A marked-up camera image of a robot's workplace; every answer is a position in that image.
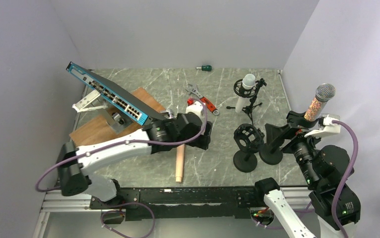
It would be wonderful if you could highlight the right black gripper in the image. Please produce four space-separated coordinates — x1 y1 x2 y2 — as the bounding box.
265 120 328 185

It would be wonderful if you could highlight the black shock mount desk stand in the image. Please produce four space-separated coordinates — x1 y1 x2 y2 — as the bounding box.
233 123 265 173

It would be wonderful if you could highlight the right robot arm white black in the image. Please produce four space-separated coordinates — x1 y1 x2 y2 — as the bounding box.
259 111 361 238

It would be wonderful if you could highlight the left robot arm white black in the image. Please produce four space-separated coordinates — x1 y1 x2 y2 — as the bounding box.
57 113 212 208

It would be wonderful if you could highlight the black round base clip stand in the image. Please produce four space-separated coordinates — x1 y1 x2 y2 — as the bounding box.
259 122 305 165

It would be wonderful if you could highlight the black mini tripod stand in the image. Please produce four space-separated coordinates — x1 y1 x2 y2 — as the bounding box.
242 78 267 125

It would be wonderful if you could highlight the sprinkle pattern silver microphone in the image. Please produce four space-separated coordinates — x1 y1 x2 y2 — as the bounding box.
304 83 336 121

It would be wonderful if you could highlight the silver metal clamp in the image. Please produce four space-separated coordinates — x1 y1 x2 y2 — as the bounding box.
159 109 178 120

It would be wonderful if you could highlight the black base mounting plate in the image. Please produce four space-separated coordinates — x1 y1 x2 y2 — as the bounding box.
89 187 269 221

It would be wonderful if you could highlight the green stubby screwdriver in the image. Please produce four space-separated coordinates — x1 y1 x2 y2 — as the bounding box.
195 65 212 72

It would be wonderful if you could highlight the wooden board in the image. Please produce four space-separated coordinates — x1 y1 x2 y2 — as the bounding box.
69 87 165 146

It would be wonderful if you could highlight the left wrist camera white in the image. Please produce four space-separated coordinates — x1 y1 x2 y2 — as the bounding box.
185 98 205 118

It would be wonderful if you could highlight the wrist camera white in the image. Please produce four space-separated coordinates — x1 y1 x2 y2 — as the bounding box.
185 98 205 118
304 114 341 138

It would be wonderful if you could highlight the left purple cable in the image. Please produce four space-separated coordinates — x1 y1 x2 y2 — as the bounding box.
35 98 208 193

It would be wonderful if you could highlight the purple cable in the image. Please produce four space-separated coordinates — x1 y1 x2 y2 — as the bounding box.
35 98 208 193
331 119 359 238

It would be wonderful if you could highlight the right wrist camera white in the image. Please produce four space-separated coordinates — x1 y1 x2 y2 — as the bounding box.
304 114 341 138

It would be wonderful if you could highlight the red handled adjustable wrench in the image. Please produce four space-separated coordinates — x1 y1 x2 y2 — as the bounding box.
186 83 220 116

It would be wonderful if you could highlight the white microphone in shock mount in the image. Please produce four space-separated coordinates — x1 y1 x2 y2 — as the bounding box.
234 73 255 113

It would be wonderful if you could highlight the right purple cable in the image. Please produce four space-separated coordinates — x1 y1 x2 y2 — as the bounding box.
331 119 359 238

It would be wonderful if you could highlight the grey metal mount block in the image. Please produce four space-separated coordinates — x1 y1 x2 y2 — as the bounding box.
106 112 132 134

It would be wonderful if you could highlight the blue black network switch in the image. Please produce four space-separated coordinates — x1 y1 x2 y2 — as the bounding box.
66 62 167 126

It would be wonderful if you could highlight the white bracket stand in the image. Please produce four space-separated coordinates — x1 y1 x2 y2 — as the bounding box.
71 90 108 113

